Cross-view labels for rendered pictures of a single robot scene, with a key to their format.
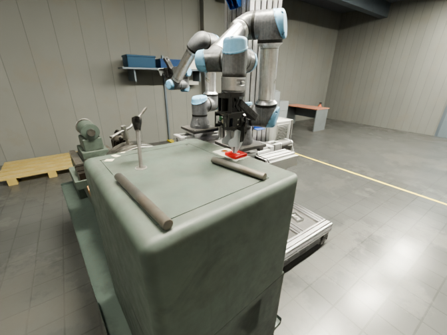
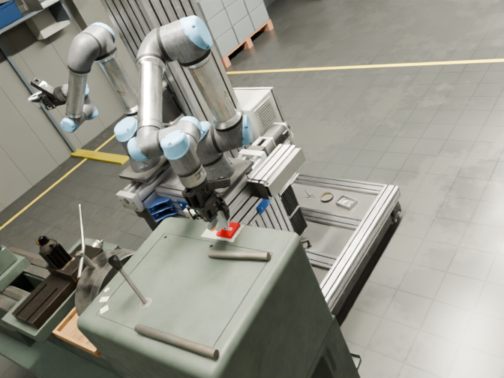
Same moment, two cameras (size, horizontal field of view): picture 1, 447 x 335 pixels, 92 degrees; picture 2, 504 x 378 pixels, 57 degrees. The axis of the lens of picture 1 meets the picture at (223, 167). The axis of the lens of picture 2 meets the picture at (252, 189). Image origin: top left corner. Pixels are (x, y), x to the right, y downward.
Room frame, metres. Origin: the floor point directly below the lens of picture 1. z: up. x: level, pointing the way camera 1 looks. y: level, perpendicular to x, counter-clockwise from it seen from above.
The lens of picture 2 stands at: (-0.42, -0.09, 2.14)
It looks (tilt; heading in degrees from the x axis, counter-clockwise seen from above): 34 degrees down; 356
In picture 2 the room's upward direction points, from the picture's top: 25 degrees counter-clockwise
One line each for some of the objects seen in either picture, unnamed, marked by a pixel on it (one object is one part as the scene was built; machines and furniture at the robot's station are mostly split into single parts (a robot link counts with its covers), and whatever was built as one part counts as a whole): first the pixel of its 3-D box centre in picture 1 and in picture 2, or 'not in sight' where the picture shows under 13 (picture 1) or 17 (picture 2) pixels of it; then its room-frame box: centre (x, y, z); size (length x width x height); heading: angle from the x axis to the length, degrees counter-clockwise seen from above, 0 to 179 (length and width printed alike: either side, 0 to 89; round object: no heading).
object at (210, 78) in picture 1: (209, 74); (121, 82); (1.77, 0.11, 1.54); 0.15 x 0.12 x 0.55; 146
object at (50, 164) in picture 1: (52, 165); not in sight; (3.45, 2.98, 0.06); 1.30 x 0.92 x 0.12; 125
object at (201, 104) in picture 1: (199, 104); (130, 134); (1.67, 0.18, 1.33); 0.13 x 0.12 x 0.14; 146
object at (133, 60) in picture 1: (139, 62); not in sight; (4.69, 1.69, 1.77); 0.54 x 0.40 x 0.21; 125
